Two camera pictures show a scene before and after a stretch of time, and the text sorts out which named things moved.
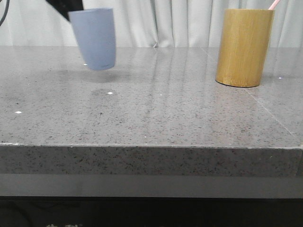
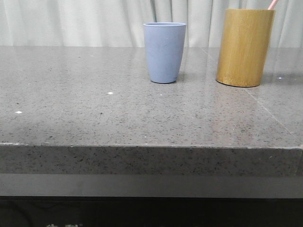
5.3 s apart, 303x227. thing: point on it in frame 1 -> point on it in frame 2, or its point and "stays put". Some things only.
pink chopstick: [273, 5] stays put
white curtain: [146, 23] stays put
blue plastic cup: [96, 30] -> [164, 43]
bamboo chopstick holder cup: [244, 48] stays put
